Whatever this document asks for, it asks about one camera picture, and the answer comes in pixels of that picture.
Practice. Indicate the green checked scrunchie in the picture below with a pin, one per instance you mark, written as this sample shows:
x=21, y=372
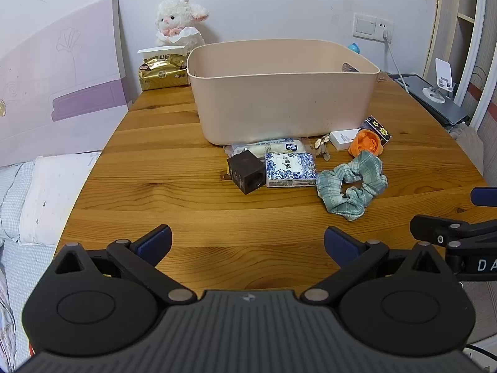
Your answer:
x=334, y=198

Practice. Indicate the white plush lamb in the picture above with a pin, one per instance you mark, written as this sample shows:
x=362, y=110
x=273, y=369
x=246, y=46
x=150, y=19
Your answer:
x=174, y=15

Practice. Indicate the pink plastic storage bin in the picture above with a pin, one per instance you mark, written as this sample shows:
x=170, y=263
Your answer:
x=271, y=97

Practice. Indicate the blue white tissue pack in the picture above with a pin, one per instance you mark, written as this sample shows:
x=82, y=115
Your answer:
x=289, y=169

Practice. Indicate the white phone stand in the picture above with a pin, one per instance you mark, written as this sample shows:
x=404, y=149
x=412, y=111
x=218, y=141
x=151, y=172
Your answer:
x=442, y=72

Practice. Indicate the dark brown cube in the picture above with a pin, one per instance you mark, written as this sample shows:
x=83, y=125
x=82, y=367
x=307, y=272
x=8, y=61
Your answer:
x=244, y=171

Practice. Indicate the white wall socket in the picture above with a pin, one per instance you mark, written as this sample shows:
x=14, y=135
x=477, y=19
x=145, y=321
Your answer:
x=384, y=27

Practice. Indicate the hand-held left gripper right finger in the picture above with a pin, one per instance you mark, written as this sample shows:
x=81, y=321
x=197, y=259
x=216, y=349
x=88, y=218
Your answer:
x=341, y=244

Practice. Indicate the light checked bed sheet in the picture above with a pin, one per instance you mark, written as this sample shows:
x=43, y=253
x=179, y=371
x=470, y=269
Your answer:
x=11, y=209

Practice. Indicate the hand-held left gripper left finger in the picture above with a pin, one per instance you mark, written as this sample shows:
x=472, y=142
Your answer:
x=155, y=241

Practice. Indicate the white pillow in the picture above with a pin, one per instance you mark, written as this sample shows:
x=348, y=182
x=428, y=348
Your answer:
x=50, y=198

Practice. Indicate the orange rubber toy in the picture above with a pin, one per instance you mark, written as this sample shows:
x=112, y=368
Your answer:
x=365, y=143

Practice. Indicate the white wall switch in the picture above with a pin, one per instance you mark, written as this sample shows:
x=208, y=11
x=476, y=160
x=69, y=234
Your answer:
x=364, y=25

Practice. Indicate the white snack packet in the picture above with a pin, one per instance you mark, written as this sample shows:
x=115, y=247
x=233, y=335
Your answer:
x=268, y=147

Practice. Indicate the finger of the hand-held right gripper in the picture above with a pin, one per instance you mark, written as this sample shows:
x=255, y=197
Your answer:
x=485, y=196
x=438, y=234

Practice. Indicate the blue toy figure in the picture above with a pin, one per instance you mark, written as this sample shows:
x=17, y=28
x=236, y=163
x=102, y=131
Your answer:
x=354, y=47

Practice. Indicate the gold tissue pack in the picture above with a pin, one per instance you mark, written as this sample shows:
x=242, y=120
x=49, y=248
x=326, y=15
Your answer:
x=163, y=72

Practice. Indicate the pink bed headboard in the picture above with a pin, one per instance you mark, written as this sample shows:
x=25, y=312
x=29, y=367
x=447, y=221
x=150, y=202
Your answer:
x=58, y=85

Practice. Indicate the small white box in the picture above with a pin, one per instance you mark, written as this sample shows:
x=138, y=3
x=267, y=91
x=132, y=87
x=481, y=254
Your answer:
x=341, y=138

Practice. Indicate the black star print packet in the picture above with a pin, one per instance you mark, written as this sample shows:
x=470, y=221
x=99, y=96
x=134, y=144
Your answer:
x=378, y=128

